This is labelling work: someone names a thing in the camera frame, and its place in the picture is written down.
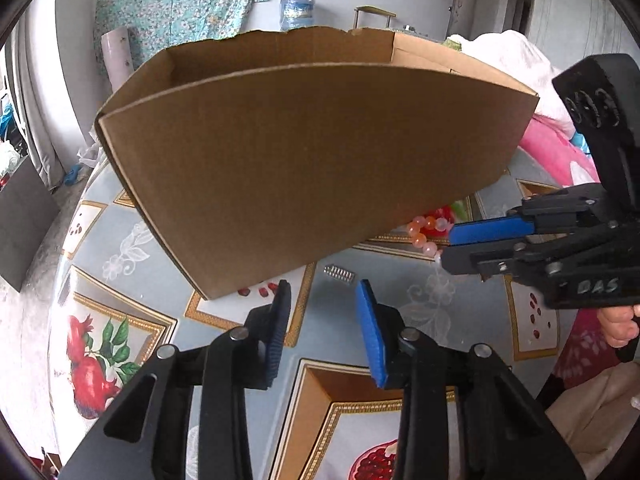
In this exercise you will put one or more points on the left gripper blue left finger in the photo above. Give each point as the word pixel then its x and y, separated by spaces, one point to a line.
pixel 143 434

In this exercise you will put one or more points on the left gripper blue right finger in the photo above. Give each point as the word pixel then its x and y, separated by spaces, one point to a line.
pixel 464 415

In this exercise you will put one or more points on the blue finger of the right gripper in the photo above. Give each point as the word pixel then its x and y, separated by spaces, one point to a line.
pixel 490 230
pixel 484 259

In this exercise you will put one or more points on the person right hand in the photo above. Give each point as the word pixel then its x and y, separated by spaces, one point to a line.
pixel 619 325

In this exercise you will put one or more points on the pink floral blanket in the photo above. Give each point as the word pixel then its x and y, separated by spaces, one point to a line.
pixel 565 163

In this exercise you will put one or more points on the small silver spring clip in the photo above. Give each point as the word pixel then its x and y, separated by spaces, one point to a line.
pixel 339 273

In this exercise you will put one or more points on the beige trouser leg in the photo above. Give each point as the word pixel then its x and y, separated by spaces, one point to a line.
pixel 596 417

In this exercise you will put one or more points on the fruit print tablecloth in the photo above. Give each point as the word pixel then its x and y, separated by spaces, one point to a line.
pixel 120 298

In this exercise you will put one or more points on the white fluffy blanket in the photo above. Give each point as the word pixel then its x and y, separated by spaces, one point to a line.
pixel 513 54

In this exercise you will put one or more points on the brown cardboard box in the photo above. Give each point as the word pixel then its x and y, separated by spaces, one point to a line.
pixel 251 156

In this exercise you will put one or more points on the dark grey board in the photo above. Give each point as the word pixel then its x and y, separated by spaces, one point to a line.
pixel 27 210

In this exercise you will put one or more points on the blue water dispenser bottle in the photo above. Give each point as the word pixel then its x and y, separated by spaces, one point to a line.
pixel 295 14

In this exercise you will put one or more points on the white plastic bag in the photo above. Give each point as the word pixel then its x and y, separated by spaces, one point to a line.
pixel 91 156

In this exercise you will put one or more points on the pink rolled mat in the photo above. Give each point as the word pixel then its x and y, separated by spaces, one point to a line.
pixel 117 56

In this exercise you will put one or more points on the grey window curtain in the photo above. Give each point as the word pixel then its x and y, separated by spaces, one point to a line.
pixel 35 123

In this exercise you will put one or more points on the wooden handle rack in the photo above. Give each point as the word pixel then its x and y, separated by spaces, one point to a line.
pixel 372 16

